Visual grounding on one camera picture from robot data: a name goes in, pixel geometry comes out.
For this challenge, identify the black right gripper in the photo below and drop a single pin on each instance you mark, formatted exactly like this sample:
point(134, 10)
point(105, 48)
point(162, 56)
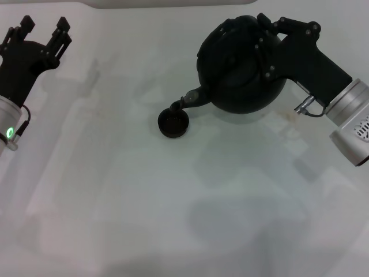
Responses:
point(308, 63)

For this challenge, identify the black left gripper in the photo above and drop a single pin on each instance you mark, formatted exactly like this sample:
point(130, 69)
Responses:
point(20, 69)

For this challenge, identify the black teacup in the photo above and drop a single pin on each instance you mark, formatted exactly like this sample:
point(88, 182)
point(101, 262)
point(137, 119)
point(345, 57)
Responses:
point(173, 124)

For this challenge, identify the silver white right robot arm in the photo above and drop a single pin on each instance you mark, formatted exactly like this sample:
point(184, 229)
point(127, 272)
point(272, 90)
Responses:
point(351, 115)

